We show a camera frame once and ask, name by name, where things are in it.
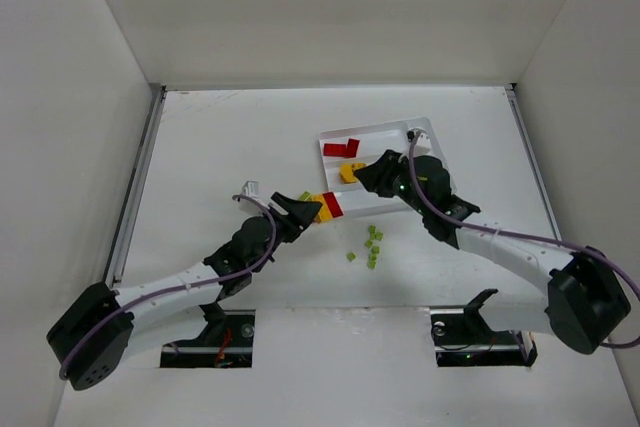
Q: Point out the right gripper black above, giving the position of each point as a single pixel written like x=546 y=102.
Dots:
x=385 y=175

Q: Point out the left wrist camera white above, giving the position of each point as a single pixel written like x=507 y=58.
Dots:
x=251 y=189

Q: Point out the yellow rounded lego piece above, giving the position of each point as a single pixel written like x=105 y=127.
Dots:
x=347 y=175

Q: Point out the aluminium rail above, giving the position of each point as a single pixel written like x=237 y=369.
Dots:
x=540 y=187
x=121 y=242

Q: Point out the small yellow lego brick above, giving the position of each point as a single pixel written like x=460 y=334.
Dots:
x=358 y=166

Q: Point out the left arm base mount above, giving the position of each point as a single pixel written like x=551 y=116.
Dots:
x=225 y=343

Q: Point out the red lego piece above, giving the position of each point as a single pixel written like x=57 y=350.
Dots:
x=341 y=150

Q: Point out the yellow and red lego stack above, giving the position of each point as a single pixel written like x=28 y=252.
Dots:
x=330 y=207

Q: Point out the left aluminium rail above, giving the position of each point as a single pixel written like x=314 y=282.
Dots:
x=121 y=242

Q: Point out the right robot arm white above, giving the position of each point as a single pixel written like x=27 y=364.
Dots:
x=582 y=300

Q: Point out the right aluminium rail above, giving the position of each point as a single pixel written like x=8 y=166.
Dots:
x=540 y=187

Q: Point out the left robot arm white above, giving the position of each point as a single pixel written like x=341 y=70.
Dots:
x=105 y=325

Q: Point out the large lime green lego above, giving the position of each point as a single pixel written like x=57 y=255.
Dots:
x=305 y=196

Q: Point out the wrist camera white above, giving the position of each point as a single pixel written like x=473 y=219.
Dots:
x=251 y=189
x=419 y=142

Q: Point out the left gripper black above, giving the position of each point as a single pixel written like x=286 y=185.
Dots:
x=288 y=220

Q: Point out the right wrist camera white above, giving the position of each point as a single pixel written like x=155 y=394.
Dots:
x=419 y=142

